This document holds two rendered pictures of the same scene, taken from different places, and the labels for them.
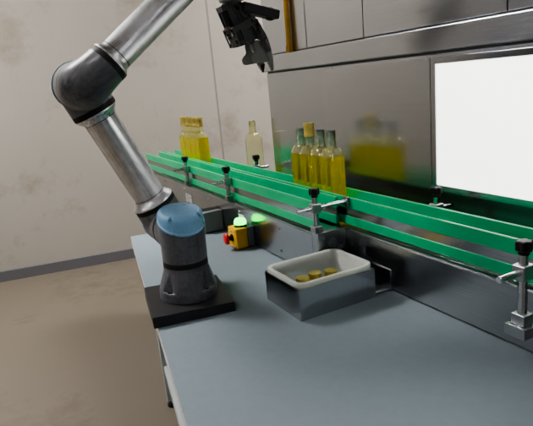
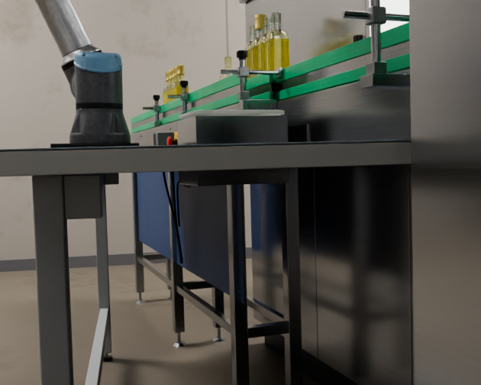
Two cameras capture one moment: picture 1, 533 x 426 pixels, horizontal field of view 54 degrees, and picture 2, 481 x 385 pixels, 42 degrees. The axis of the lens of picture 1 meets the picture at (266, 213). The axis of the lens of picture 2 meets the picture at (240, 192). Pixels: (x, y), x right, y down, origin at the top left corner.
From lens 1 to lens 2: 70 cm
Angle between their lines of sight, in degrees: 13
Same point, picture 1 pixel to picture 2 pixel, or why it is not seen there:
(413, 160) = (351, 30)
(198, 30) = (214, 24)
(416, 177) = not seen: hidden behind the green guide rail
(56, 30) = not seen: hidden behind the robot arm
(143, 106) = (148, 98)
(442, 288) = (345, 116)
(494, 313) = (381, 115)
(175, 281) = (82, 120)
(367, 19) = not seen: outside the picture
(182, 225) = (95, 59)
